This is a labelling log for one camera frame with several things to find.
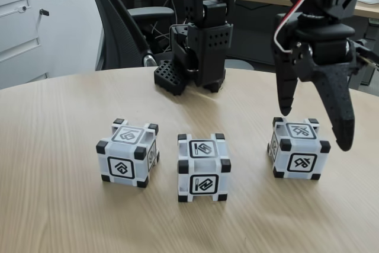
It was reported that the white cube with scissors symbol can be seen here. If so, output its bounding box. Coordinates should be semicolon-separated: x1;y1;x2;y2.
268;116;332;182

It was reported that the white cube with bar symbols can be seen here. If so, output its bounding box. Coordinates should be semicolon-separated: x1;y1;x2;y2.
176;133;232;203

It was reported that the white cube with house symbol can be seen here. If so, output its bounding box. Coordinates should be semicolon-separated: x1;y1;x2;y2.
96;118;161;189

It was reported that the black office chair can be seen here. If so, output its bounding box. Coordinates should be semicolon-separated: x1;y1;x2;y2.
79;0;175;72

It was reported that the white drawer cabinet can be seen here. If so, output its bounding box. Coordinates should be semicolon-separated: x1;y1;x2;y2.
0;0;105;91

